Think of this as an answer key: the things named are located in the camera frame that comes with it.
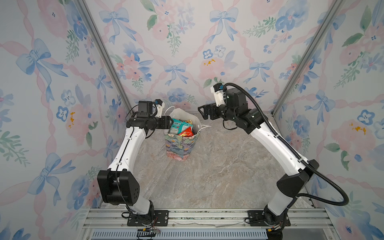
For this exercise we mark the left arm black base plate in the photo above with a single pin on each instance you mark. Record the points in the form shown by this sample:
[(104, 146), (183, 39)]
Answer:
[(157, 218)]

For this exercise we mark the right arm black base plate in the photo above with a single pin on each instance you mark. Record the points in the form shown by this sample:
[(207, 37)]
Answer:
[(265, 218)]

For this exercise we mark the red orange snack packet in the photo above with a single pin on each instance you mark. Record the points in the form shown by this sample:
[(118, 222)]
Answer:
[(187, 133)]

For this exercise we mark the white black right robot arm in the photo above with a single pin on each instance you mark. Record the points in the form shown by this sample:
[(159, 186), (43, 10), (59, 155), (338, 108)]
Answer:
[(295, 166)]

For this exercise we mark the aluminium front rail frame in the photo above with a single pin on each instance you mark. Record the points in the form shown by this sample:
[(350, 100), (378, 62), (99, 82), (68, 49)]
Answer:
[(207, 224)]

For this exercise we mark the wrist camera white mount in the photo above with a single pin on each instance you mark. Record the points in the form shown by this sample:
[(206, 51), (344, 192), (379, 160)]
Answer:
[(217, 91), (160, 105)]

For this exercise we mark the right aluminium corner post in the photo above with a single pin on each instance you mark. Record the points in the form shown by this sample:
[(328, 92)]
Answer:
[(320, 33)]

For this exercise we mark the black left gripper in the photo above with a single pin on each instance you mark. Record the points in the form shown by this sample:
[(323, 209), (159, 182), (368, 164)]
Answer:
[(166, 123)]

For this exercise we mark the floral paper gift bag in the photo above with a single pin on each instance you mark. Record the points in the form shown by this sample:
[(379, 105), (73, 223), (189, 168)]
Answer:
[(178, 147)]

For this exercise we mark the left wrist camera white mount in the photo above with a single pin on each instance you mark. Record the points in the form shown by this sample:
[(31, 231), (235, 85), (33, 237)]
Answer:
[(160, 105)]

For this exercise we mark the teal Fox's bag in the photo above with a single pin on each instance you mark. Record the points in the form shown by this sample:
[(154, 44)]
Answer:
[(179, 126)]

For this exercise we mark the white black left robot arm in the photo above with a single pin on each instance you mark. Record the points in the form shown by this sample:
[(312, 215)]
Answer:
[(117, 183)]

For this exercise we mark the aluminium corner post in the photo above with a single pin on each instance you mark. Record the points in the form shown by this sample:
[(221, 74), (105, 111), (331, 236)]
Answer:
[(320, 33), (95, 34)]

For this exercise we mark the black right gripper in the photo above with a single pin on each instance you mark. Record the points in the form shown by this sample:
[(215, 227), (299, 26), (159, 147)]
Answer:
[(212, 108)]

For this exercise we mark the left aluminium corner post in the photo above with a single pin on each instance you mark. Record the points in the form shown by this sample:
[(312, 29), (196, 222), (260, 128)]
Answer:
[(95, 34)]

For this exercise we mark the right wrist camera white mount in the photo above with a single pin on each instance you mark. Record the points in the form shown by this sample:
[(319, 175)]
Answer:
[(217, 91)]

